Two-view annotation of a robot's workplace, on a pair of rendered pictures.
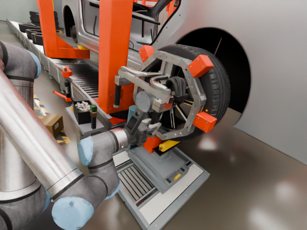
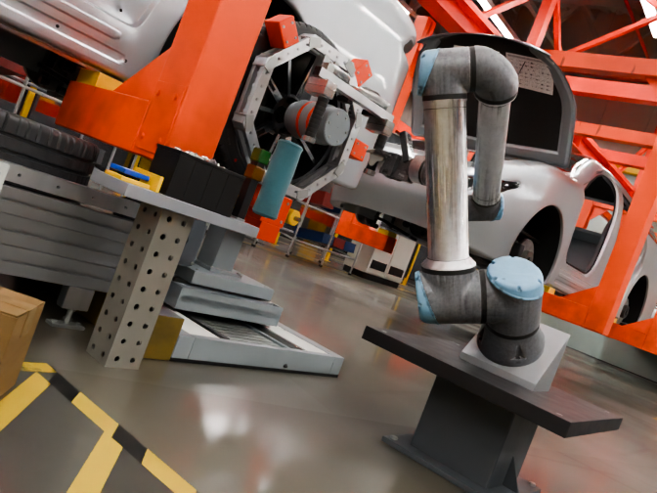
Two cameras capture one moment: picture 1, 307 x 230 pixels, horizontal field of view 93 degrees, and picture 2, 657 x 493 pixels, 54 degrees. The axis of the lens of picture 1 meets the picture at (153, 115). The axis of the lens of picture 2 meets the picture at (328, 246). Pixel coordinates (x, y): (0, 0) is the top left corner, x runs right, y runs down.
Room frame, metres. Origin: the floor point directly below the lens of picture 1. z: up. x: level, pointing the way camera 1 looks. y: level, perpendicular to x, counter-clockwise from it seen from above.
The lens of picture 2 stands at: (0.65, 2.26, 0.51)
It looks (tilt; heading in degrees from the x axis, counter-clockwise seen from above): 1 degrees down; 270
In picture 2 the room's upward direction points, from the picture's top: 21 degrees clockwise
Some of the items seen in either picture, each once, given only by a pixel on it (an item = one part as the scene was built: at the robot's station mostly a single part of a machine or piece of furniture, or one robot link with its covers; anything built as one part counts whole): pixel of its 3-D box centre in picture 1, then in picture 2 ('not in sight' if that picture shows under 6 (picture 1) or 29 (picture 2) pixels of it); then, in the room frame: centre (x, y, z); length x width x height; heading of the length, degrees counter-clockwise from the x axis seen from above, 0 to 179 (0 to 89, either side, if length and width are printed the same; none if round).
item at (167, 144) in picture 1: (172, 142); (273, 209); (0.90, -0.19, 0.51); 0.29 x 0.06 x 0.06; 140
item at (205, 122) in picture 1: (204, 121); (352, 148); (0.70, -0.28, 0.85); 0.09 x 0.08 x 0.07; 50
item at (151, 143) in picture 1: (155, 138); (259, 212); (0.93, -0.06, 0.48); 0.16 x 0.12 x 0.17; 140
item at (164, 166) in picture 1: (161, 147); (222, 245); (1.03, -0.14, 0.32); 0.40 x 0.30 x 0.28; 50
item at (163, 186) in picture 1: (157, 161); (204, 291); (1.03, -0.14, 0.13); 0.50 x 0.36 x 0.10; 50
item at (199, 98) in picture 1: (162, 97); (302, 119); (0.90, -0.03, 0.85); 0.54 x 0.07 x 0.54; 50
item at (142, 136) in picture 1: (134, 134); (400, 166); (0.52, 0.07, 0.80); 0.12 x 0.08 x 0.09; 140
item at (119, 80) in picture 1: (123, 79); (321, 87); (0.85, 0.23, 0.93); 0.09 x 0.05 x 0.05; 140
